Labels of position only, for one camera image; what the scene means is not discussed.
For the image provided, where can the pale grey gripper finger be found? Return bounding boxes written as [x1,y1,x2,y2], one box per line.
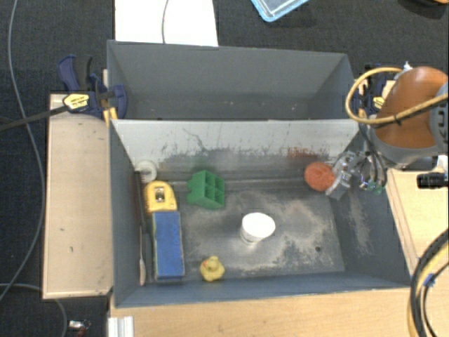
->
[325,176,353,201]
[330,162,344,189]

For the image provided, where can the orange ball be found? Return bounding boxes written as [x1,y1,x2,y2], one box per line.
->
[304,161,336,192]

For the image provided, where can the white cup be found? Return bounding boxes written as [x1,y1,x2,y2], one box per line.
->
[240,211,276,244]

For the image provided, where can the green grid block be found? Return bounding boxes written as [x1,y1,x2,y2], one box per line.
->
[186,169,226,210]

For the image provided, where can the grey metal bin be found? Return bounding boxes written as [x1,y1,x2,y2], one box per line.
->
[106,39,412,309]

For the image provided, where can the yellow rubber duck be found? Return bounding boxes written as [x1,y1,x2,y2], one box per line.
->
[199,256,226,282]

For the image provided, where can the blue sponge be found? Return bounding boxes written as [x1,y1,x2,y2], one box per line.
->
[150,211,187,282]

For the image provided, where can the white tape roll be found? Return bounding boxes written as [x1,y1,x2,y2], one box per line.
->
[135,159,158,183]

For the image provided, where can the pale wood flat board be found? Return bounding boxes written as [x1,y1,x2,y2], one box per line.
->
[41,93,115,300]

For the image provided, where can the black cylinder on white bracket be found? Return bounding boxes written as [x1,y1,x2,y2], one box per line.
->
[416,154,449,190]

